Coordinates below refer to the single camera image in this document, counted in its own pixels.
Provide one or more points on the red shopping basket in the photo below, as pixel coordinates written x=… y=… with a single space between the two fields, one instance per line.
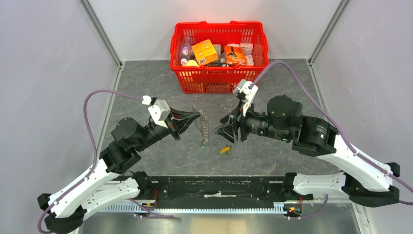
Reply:
x=218 y=79

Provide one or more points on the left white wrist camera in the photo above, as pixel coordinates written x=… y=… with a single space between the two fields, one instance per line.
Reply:
x=158 y=109

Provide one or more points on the key with yellow tag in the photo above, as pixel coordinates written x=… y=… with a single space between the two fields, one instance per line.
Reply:
x=225 y=150

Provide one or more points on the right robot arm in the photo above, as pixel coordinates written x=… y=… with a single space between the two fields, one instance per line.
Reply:
x=365 y=181

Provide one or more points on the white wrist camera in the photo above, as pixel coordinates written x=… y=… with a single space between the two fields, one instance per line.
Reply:
x=245 y=91
x=158 y=109

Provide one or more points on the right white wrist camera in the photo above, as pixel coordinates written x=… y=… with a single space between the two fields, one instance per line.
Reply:
x=245 y=91

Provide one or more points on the orange box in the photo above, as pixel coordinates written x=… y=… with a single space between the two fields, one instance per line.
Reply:
x=204 y=52

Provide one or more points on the plastic bottle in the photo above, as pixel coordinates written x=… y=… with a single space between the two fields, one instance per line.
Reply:
x=186 y=51

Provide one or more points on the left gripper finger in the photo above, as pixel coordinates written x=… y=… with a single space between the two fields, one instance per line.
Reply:
x=183 y=124
x=177 y=114

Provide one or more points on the orange black package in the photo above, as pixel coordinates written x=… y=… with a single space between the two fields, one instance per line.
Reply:
x=234 y=56

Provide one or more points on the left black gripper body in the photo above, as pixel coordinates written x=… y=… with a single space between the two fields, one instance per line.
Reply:
x=171 y=124

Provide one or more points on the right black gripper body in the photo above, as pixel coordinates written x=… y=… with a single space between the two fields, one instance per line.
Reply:
x=251 y=123

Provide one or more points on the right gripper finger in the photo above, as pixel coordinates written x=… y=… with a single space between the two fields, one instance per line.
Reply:
x=229 y=132
x=231 y=118

